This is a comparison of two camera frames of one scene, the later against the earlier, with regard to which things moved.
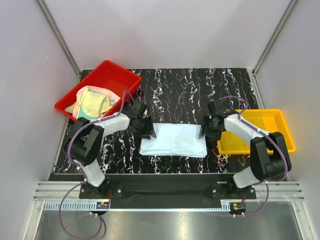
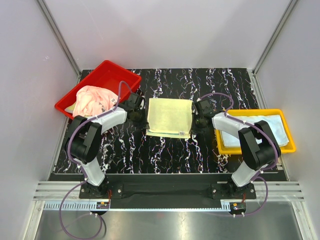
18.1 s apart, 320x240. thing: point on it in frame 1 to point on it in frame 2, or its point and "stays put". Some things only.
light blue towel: (175, 139) to (275, 121)
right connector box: (237, 207) stays put
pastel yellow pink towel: (92, 102) to (170, 118)
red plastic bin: (110, 76) stays put
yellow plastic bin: (267, 120) stays put
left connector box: (102, 205) stays put
